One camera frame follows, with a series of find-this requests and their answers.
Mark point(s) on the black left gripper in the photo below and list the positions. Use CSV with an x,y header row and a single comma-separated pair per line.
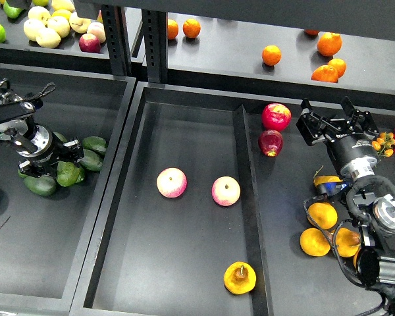
x,y
44,161

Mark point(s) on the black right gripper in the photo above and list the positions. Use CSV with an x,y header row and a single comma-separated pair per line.
x,y
348,144

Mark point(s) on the green avocado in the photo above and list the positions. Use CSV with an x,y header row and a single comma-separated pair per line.
x,y
69,174

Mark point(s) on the yellow pear with stem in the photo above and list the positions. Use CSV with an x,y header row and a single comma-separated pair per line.
x,y
239,278

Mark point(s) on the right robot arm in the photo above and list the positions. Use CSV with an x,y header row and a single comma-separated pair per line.
x,y
376,259

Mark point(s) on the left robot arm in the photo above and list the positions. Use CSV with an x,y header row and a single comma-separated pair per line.
x,y
17,124

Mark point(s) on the avocado top of pile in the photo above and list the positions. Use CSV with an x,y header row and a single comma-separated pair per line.
x,y
60,137

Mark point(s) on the avocado lower dark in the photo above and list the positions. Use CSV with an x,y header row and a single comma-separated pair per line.
x,y
42,186

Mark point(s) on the avocado left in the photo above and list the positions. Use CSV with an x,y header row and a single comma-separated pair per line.
x,y
21,174

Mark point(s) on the avocado right middle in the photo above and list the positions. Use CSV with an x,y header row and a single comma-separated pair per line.
x,y
91,161

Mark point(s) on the avocado upper right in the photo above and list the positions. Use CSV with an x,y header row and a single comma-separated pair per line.
x,y
96,144

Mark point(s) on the yellow pear middle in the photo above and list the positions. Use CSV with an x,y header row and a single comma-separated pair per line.
x,y
324,214

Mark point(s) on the yellow pear centre low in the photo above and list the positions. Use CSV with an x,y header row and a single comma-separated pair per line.
x,y
347,242

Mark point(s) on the yellow pear lower left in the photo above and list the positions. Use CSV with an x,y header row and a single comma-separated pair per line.
x,y
314,243

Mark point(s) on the pale yellow pear front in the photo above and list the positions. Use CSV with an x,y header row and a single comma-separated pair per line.
x,y
48,38

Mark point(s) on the pale yellow pear left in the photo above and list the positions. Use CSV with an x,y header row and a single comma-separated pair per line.
x,y
32,27

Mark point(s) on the pale yellow pear centre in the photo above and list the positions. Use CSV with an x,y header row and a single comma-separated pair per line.
x,y
59,24

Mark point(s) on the yellow pear lower right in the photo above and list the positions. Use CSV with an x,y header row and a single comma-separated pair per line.
x,y
355,257

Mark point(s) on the orange front right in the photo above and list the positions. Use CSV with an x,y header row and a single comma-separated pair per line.
x,y
325,73

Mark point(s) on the orange cherry tomato bunch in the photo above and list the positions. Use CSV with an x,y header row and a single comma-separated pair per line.
x,y
384,144

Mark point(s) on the orange small right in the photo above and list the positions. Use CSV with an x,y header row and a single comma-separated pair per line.
x,y
339,64

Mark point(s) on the bright red apple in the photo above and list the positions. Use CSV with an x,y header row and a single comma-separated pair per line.
x,y
276,116

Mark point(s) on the dark red apple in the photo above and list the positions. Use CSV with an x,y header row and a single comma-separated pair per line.
x,y
270,143

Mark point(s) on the black tray divider right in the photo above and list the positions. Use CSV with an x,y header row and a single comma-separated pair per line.
x,y
371,199

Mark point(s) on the black tray divider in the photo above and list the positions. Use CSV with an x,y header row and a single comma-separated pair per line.
x,y
371,199
256,256

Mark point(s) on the large orange right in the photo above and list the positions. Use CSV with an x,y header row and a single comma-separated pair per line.
x,y
329,44

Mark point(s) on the black left tray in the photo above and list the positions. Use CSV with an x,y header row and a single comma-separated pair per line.
x,y
44,240

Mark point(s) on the black tray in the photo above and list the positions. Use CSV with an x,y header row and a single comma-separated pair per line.
x,y
167,256
44,240

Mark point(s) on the orange centre shelf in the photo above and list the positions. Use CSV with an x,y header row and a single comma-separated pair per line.
x,y
271,55

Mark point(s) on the orange under shelf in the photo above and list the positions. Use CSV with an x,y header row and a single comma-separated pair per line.
x,y
311,32

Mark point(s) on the red apple on shelf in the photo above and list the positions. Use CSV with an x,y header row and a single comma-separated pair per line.
x,y
89,43

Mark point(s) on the pink yellow apple left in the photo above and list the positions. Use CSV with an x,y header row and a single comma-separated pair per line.
x,y
171,182

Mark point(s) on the pink yellow apple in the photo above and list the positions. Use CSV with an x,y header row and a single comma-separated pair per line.
x,y
225,191
171,182

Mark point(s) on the pink yellow apple right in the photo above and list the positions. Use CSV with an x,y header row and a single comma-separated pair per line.
x,y
225,191

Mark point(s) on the pale peach fruit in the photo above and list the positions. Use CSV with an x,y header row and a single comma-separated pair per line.
x,y
97,29

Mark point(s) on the black right tray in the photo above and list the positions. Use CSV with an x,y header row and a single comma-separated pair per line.
x,y
167,256

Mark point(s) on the black tray divider left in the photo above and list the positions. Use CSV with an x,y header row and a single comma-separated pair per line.
x,y
256,256

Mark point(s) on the black shelf post left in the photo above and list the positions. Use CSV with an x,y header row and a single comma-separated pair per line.
x,y
114,22

